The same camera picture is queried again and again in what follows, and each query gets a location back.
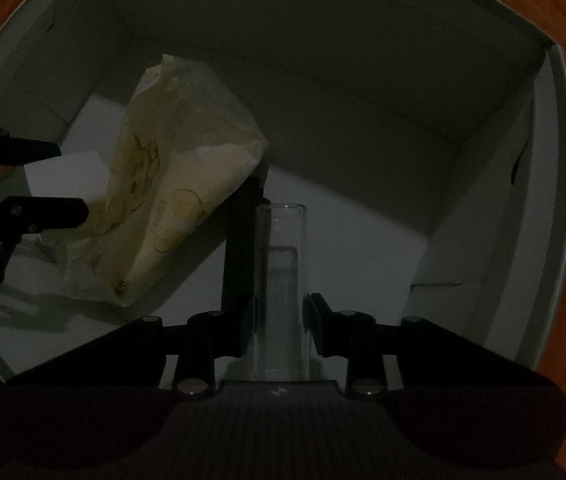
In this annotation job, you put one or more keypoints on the small white box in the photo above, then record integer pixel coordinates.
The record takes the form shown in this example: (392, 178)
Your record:
(68, 177)

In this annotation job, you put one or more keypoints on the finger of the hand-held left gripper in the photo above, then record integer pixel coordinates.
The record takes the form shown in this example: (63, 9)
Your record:
(53, 212)
(23, 150)

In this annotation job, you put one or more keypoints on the yellow tissue pack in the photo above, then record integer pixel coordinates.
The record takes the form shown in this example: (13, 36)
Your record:
(178, 170)

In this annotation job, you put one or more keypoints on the white cardboard box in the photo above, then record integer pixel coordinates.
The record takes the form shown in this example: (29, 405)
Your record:
(363, 110)

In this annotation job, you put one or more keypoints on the black rectangular object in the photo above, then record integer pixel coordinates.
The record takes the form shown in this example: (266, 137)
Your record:
(238, 260)

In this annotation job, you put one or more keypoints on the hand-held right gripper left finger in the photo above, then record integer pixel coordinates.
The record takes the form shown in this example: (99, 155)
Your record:
(249, 324)

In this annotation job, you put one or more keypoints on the clear glass tube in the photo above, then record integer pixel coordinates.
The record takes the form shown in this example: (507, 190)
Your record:
(282, 280)

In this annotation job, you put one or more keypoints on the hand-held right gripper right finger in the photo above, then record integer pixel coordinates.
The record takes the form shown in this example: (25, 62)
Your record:
(313, 321)

